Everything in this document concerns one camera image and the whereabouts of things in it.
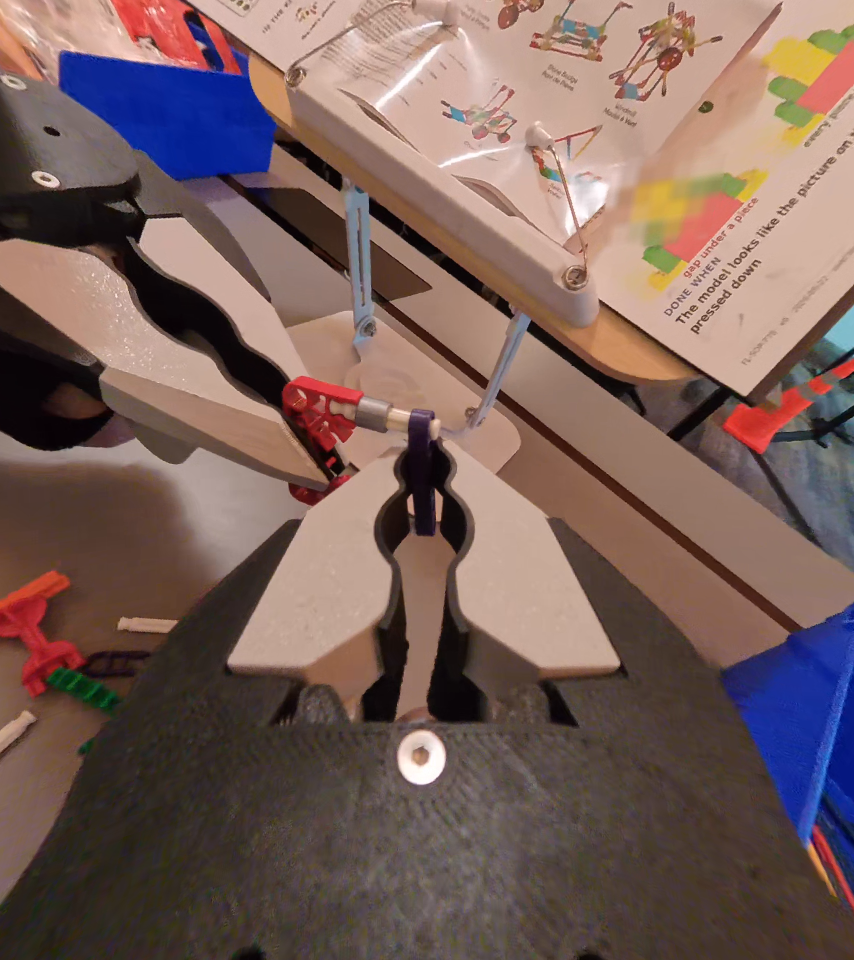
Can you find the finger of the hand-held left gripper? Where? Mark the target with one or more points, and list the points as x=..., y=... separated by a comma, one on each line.
x=134, y=352
x=202, y=262

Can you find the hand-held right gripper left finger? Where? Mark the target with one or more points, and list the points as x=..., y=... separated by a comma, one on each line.
x=307, y=600

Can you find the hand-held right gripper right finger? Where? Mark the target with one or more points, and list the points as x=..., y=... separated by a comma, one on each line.
x=539, y=600

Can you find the plain blue plastic bin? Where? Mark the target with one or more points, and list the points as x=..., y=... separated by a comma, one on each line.
x=172, y=120

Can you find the red purple green connector assembly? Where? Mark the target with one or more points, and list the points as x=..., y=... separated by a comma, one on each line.
x=318, y=412

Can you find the purple connector piece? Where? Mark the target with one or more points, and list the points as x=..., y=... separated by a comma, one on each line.
x=116, y=664

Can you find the green connector piece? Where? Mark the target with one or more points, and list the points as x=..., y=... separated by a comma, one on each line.
x=86, y=688

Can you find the blue bin with white tag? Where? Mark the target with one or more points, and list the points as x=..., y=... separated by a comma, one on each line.
x=794, y=712

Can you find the person's left hand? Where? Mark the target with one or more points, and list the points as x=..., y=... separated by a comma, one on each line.
x=78, y=405

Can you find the printed toy packaging bag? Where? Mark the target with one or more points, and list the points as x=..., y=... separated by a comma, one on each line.
x=149, y=30

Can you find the white document stand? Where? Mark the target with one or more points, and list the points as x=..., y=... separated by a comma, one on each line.
x=434, y=187

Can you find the orange red connector piece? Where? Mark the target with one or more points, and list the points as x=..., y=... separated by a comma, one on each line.
x=22, y=622

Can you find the orange traffic cone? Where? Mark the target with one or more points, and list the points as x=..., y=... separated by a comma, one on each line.
x=764, y=420

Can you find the toy models picture leaflet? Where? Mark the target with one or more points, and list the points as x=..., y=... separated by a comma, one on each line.
x=472, y=75

